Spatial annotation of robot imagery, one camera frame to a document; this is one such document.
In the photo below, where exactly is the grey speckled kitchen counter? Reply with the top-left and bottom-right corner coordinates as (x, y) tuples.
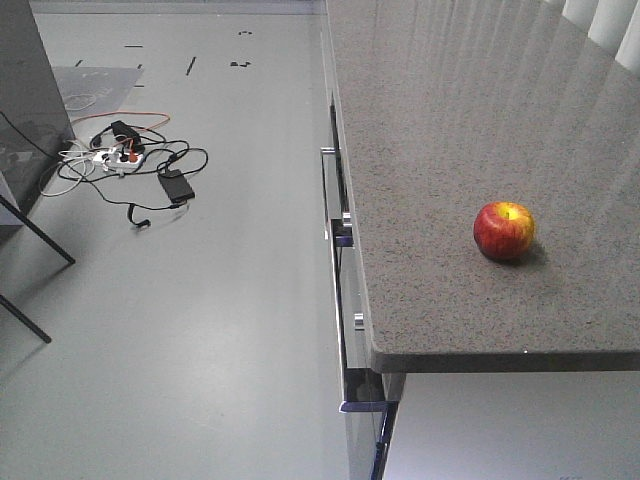
(327, 1), (639, 479)

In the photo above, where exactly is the black power adapter brick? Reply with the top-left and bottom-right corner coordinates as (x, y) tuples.
(157, 169), (195, 204)

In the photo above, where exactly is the white floor cable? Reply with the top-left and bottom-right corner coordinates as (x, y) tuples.
(39, 140), (109, 197)

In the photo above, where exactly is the red yellow apple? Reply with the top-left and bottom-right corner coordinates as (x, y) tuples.
(473, 201), (536, 261)

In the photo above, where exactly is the chrome drawer handle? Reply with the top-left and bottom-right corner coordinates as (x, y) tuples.
(320, 147), (353, 247)

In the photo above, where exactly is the orange cable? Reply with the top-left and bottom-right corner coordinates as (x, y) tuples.
(70, 110), (171, 151)

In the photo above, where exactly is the white power strip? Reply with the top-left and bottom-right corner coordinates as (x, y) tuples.
(91, 148), (144, 174)

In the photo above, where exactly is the black metal frame leg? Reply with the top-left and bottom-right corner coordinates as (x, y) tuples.
(0, 194), (76, 344)

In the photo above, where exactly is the black tangled floor cable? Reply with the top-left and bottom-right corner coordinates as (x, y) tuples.
(57, 120), (210, 230)

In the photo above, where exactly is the dark grey cabinet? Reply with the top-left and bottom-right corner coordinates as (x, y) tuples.
(1, 1), (73, 214)

